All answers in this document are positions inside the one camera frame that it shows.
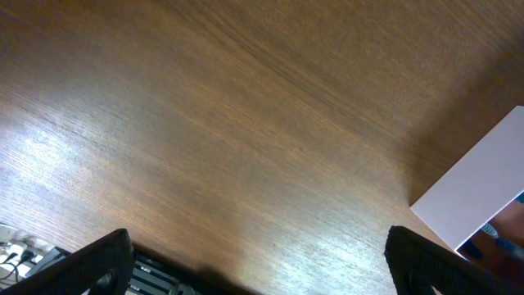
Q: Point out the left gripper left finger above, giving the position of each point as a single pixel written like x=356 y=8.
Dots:
x=103 y=267

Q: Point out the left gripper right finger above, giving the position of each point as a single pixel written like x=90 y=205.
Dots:
x=419 y=266

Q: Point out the blue white toothbrush with cap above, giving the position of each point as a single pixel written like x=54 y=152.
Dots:
x=511 y=248

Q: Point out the teal mouthwash bottle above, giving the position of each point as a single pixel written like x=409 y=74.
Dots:
x=520 y=198

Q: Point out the white square cardboard box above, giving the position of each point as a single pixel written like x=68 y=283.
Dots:
x=481 y=188

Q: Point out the black equipment rack with cables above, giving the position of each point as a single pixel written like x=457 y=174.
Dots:
x=153 y=273

